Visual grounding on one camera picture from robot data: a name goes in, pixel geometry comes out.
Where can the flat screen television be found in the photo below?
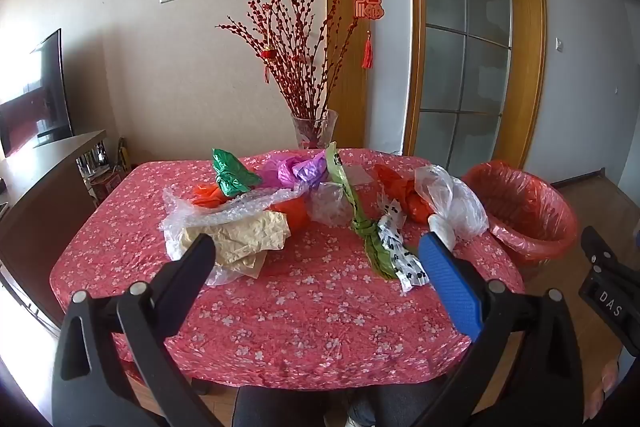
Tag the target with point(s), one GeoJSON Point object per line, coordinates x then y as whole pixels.
{"type": "Point", "coordinates": [35, 107]}

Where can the cluttered shelf items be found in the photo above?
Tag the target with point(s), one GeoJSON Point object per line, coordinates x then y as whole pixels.
{"type": "Point", "coordinates": [102, 172]}

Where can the frosted glass door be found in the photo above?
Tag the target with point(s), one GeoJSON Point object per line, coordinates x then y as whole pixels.
{"type": "Point", "coordinates": [465, 32]}

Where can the wooden door frame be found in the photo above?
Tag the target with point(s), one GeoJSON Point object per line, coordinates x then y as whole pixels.
{"type": "Point", "coordinates": [525, 32]}

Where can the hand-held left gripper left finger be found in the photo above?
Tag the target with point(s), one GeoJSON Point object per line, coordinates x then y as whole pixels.
{"type": "Point", "coordinates": [194, 263]}

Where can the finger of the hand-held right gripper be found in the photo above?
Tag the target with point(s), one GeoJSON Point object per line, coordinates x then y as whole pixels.
{"type": "Point", "coordinates": [597, 247]}

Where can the orange plastic bag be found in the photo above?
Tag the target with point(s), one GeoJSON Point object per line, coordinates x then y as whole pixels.
{"type": "Point", "coordinates": [209, 194]}
{"type": "Point", "coordinates": [295, 213]}
{"type": "Point", "coordinates": [402, 197]}

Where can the long green plastic bag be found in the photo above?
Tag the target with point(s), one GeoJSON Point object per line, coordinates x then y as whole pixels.
{"type": "Point", "coordinates": [361, 219]}

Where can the white black-spotted plastic bag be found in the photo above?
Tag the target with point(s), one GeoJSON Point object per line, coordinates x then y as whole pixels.
{"type": "Point", "coordinates": [400, 249]}

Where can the clear printed plastic bag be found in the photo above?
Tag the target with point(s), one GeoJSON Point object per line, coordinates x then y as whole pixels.
{"type": "Point", "coordinates": [330, 203]}

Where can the person's right hand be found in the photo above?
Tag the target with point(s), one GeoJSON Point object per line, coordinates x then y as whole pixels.
{"type": "Point", "coordinates": [612, 379]}

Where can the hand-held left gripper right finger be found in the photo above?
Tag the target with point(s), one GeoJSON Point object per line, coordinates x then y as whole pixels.
{"type": "Point", "coordinates": [450, 282]}

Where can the glass vase with red branches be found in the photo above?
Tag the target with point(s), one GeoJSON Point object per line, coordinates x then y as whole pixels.
{"type": "Point", "coordinates": [295, 52]}

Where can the small red lantern ornament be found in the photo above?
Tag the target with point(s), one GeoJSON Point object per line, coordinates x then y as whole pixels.
{"type": "Point", "coordinates": [268, 55]}

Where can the red lined waste bin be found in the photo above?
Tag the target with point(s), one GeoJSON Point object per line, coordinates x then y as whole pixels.
{"type": "Point", "coordinates": [525, 212]}

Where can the green foil bag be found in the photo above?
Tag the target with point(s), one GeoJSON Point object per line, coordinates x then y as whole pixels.
{"type": "Point", "coordinates": [232, 172]}

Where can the clear bubble plastic bag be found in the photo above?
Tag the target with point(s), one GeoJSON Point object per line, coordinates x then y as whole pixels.
{"type": "Point", "coordinates": [225, 213]}

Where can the red tassel wall ornament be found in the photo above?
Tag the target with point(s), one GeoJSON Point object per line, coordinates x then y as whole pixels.
{"type": "Point", "coordinates": [369, 7]}

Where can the pink floral tablecloth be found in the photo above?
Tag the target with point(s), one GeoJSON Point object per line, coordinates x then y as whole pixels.
{"type": "Point", "coordinates": [300, 307]}

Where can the crumpled beige paper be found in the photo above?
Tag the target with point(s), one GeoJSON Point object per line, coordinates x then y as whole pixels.
{"type": "Point", "coordinates": [245, 242]}

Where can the dark wooden cabinet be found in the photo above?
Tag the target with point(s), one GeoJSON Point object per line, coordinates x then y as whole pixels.
{"type": "Point", "coordinates": [35, 197]}

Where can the purple plastic bag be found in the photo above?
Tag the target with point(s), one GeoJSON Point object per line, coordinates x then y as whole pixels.
{"type": "Point", "coordinates": [300, 169]}

